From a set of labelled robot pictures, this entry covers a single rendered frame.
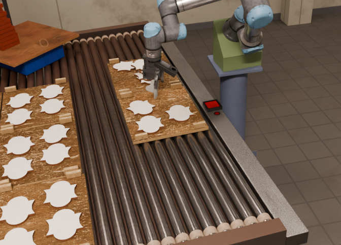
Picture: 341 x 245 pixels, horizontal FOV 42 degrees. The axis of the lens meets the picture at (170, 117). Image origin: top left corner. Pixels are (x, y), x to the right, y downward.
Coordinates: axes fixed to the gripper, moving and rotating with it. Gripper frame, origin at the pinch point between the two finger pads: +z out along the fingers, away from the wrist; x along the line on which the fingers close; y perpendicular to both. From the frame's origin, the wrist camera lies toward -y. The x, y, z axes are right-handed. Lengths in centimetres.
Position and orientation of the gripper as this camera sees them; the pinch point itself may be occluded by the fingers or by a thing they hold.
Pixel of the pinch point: (160, 91)
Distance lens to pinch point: 218.9
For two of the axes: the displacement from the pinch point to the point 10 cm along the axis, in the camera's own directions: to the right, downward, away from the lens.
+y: -9.7, -1.1, 2.0
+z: 0.3, 7.9, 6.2
